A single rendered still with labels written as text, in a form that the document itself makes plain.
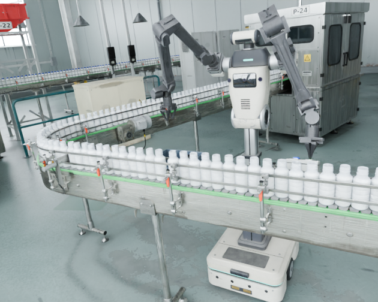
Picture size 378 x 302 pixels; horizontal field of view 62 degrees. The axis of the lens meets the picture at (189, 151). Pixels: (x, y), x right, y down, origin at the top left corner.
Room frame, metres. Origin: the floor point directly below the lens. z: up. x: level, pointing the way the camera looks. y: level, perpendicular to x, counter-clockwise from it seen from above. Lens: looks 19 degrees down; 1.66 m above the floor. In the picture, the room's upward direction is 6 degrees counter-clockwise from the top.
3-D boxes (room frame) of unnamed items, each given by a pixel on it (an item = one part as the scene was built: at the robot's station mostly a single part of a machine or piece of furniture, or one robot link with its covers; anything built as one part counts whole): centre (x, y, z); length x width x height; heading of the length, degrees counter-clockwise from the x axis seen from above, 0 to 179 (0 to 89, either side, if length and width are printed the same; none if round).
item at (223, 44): (8.42, -1.13, 0.96); 0.82 x 0.50 x 1.91; 132
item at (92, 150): (1.77, 0.57, 1.08); 0.06 x 0.06 x 0.17
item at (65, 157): (1.82, 0.82, 0.96); 0.23 x 0.10 x 0.27; 150
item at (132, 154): (1.62, 0.31, 1.08); 0.06 x 0.06 x 0.17
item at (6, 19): (7.37, 3.67, 1.40); 0.92 x 0.72 x 2.80; 132
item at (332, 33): (5.42, -2.12, 1.00); 1.60 x 1.30 x 2.00; 132
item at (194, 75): (7.82, -0.46, 0.96); 0.82 x 0.50 x 1.91; 132
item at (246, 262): (1.94, -0.41, 0.24); 0.68 x 0.53 x 0.41; 150
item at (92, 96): (5.74, 1.30, 0.59); 1.10 x 0.62 x 1.18; 132
